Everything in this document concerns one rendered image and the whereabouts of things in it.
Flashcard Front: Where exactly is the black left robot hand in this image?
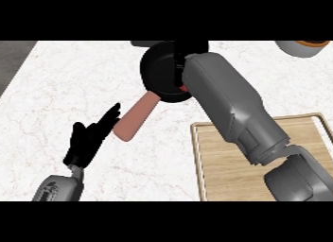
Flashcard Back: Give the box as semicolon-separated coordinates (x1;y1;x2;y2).
62;102;124;170

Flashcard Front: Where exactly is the pale wooden tray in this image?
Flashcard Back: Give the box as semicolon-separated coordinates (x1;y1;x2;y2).
190;112;333;202

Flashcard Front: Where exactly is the dark grey object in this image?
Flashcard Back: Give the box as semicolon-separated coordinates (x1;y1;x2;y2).
128;40;164;48

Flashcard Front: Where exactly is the grey bowl with orange rim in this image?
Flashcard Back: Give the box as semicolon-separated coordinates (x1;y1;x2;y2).
273;40;331;60

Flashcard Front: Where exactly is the black pan with pink handle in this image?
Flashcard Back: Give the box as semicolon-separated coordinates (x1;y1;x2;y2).
112;41;199;143

